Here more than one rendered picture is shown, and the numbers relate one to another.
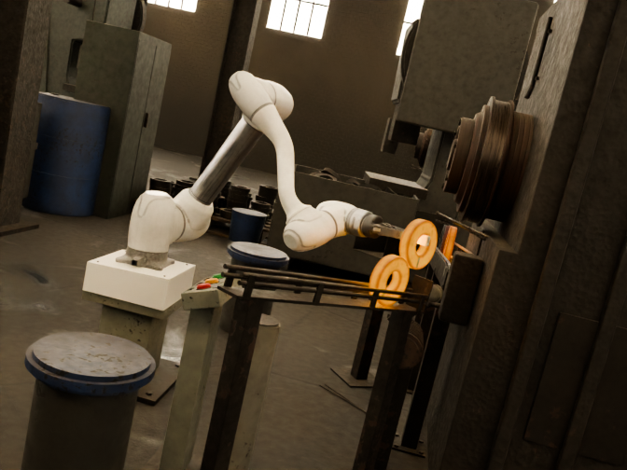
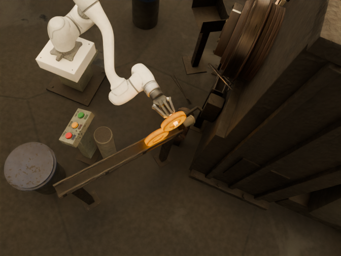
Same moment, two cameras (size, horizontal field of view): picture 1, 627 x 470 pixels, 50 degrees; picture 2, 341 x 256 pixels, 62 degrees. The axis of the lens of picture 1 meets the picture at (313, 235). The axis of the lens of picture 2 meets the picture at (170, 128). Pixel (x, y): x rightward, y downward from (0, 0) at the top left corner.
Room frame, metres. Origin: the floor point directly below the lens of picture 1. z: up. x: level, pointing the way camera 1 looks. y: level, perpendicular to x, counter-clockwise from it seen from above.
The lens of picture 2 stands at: (1.43, -0.32, 2.30)
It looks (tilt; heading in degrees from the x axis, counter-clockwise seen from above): 68 degrees down; 0
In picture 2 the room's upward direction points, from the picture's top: 17 degrees clockwise
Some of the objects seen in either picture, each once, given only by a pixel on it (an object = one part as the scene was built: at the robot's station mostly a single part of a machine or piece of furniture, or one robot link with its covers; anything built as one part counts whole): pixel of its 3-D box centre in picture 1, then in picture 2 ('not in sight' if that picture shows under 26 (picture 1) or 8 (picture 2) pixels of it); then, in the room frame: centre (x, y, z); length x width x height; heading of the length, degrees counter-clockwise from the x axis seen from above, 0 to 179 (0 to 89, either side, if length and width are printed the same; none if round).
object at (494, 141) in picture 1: (483, 161); (244, 37); (2.53, -0.55, 1.11); 0.47 x 0.06 x 0.47; 173
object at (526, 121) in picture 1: (506, 166); (259, 43); (2.52, -0.63, 1.11); 0.47 x 0.10 x 0.47; 173
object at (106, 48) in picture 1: (118, 122); not in sight; (5.73, 1.82, 0.75); 0.70 x 0.48 x 1.50; 173
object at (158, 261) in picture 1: (145, 255); (64, 48); (2.52, 0.61, 0.49); 0.22 x 0.18 x 0.06; 176
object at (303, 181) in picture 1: (341, 223); not in sight; (5.34, -0.20, 0.39); 1.03 x 0.83 x 0.79; 87
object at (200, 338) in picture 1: (193, 374); (83, 140); (1.94, 0.26, 0.31); 0.24 x 0.16 x 0.62; 173
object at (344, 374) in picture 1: (373, 304); (201, 38); (3.08, -0.35, 0.36); 0.26 x 0.20 x 0.72; 28
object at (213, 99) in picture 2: (461, 288); (212, 108); (2.29, -0.54, 0.68); 0.11 x 0.08 x 0.24; 83
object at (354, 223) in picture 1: (361, 223); (152, 89); (2.22, -0.15, 0.83); 0.09 x 0.06 x 0.09; 138
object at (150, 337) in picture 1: (132, 337); (74, 70); (2.53, 0.61, 0.15); 0.40 x 0.40 x 0.31; 84
